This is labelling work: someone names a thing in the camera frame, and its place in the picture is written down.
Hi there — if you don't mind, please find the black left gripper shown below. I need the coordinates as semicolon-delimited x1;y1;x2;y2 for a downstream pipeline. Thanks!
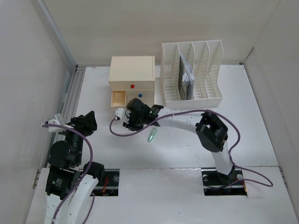
61;110;96;165

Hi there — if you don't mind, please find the green highlighter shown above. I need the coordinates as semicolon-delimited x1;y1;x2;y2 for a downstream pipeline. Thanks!
147;127;158;142

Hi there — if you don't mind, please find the cream drawer cabinet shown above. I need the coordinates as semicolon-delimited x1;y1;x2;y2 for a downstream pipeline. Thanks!
108;56;155;108

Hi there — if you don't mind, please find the Canon guide booklet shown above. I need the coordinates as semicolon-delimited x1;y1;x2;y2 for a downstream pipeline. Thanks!
178;54;196;100

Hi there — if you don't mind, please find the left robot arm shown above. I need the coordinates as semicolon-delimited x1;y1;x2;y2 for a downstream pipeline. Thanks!
42;111;105;224

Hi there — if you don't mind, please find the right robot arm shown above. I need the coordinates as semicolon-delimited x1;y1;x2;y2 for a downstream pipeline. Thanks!
123;98;235;184

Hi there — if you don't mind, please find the white four-slot file organizer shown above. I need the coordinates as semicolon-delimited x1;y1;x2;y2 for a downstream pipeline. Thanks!
160;40;223;110

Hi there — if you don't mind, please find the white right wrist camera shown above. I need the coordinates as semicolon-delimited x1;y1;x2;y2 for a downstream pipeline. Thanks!
115;108;128;122

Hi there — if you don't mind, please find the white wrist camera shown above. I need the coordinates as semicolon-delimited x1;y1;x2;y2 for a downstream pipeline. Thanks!
41;113;65;127
115;108;128;122

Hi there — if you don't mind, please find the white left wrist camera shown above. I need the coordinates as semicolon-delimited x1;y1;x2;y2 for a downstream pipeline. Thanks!
41;113;65;127

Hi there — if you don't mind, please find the aluminium frame rail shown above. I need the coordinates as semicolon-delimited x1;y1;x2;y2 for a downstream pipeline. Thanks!
35;0;86;168

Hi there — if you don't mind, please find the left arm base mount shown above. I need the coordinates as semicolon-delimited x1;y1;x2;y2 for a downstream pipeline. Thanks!
75;168;120;197

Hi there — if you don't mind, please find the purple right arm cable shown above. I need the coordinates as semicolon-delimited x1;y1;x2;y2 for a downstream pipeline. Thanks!
109;109;274;188

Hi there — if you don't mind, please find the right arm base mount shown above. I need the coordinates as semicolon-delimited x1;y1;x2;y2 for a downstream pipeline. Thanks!
201;168;247;196

